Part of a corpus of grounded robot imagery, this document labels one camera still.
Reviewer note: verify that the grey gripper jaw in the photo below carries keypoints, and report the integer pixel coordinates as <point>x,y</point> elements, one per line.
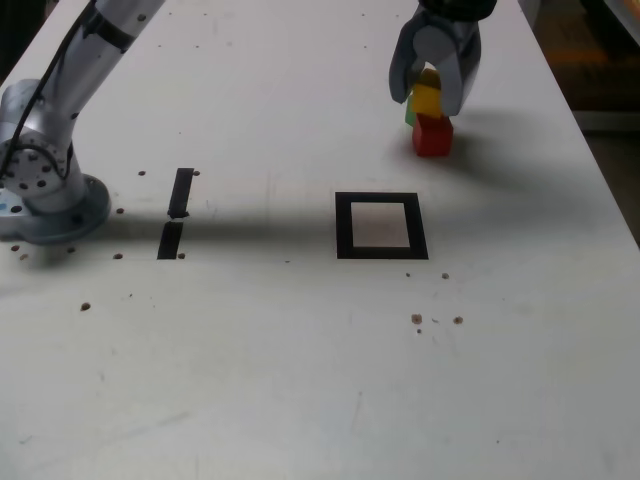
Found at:
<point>462,65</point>
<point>407,45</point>

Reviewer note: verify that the yellow cube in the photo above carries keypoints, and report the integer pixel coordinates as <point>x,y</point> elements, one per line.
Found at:
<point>426,100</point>

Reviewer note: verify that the green cube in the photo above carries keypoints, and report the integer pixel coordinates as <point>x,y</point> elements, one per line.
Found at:
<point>410,115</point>

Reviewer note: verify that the red cube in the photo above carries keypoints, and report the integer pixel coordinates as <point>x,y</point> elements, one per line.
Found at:
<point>432,137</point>

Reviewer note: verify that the black tape square outline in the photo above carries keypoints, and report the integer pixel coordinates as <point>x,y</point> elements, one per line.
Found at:
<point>344,225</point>

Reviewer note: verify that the grey metal bar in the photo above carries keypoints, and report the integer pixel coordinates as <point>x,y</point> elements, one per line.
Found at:
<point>610,120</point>

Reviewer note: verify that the black tape strip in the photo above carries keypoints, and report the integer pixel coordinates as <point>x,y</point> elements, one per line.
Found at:
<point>180,192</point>

